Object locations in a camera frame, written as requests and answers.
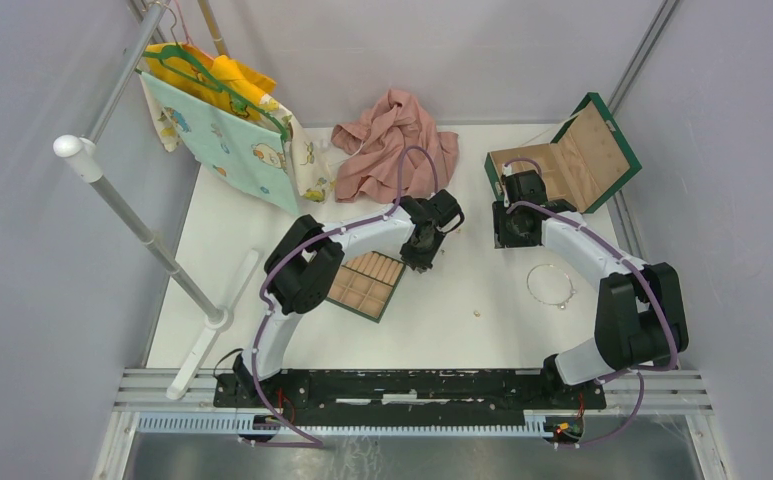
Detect silver pearl bangle bracelet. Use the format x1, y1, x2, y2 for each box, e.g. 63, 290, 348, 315
526, 263, 577, 309

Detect green clothes hanger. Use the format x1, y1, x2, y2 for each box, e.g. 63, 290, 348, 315
142, 42, 293, 140

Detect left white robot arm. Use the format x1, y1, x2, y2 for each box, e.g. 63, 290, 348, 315
233, 190, 465, 408

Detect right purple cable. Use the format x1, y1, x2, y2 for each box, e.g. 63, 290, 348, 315
502, 157, 681, 446

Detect pink crumpled cloth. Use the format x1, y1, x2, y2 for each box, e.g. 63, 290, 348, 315
331, 89, 459, 204

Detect open green jewelry box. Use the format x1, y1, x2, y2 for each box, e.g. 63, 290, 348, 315
484, 92, 642, 214

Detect purple cable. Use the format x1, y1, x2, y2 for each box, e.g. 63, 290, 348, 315
250, 145, 440, 450
502, 157, 681, 446

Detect yellow garment on hanger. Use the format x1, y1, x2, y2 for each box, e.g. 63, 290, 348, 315
142, 42, 279, 111

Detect mint cartoon print cloth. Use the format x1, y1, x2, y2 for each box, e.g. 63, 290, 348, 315
141, 73, 332, 215

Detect silver clothes rack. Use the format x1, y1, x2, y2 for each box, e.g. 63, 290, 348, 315
53, 1, 260, 401

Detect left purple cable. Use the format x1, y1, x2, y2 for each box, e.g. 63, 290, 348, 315
250, 145, 440, 450

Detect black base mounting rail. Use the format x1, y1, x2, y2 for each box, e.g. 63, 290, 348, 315
213, 367, 607, 429

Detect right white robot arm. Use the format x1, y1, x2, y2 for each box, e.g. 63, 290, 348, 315
493, 167, 689, 408

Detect white slotted cable duct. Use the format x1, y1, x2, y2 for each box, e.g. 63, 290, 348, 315
135, 410, 553, 439

